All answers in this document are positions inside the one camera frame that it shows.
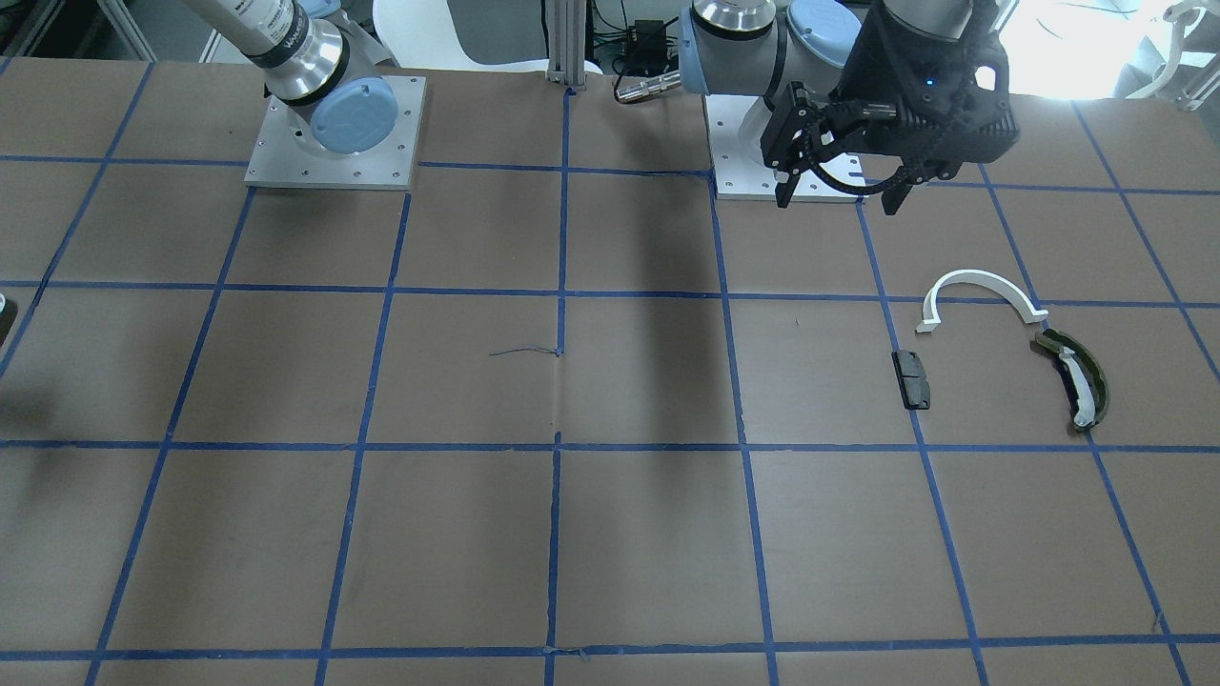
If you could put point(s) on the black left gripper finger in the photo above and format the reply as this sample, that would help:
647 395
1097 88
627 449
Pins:
910 175
787 145

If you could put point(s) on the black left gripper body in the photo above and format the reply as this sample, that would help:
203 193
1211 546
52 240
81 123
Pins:
865 69

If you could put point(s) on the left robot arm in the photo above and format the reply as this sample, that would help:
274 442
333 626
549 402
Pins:
740 55

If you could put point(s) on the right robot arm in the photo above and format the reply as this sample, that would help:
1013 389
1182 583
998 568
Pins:
316 60

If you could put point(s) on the dark grey brake pad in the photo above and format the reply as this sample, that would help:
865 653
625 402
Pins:
912 380

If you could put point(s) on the white plastic chair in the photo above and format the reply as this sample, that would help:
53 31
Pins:
426 35

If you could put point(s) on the aluminium frame post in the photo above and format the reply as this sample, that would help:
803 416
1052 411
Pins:
565 22

